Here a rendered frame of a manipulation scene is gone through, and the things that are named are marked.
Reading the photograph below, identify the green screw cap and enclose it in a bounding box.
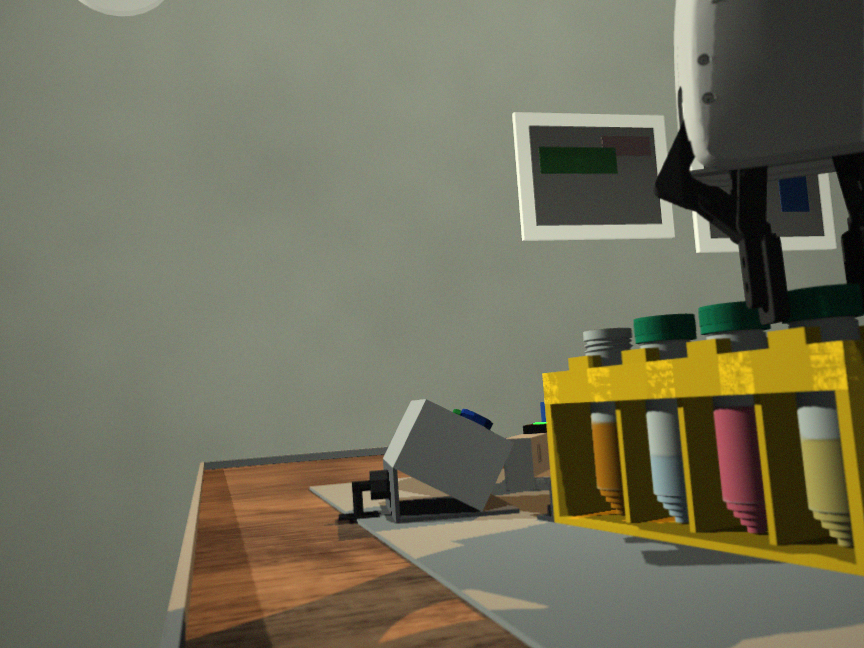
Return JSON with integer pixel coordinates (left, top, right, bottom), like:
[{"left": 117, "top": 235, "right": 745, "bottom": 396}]
[
  {"left": 698, "top": 301, "right": 771, "bottom": 335},
  {"left": 782, "top": 284, "right": 864, "bottom": 324},
  {"left": 633, "top": 314, "right": 697, "bottom": 344}
]

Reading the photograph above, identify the yellow tube rack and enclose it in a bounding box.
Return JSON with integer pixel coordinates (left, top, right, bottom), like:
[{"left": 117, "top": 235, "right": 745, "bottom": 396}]
[{"left": 542, "top": 325, "right": 864, "bottom": 576}]

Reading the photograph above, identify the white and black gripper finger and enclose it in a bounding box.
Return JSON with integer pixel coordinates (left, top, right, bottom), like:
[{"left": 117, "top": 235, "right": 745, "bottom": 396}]
[
  {"left": 653, "top": 121, "right": 790, "bottom": 325},
  {"left": 832, "top": 152, "right": 864, "bottom": 311}
]

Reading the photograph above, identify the beige flat mat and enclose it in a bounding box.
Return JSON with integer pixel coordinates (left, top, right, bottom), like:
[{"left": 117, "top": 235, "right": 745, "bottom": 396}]
[{"left": 353, "top": 469, "right": 864, "bottom": 648}]

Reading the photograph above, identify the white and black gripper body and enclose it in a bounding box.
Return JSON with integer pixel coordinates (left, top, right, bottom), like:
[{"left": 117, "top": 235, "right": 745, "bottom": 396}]
[{"left": 674, "top": 0, "right": 864, "bottom": 187}]

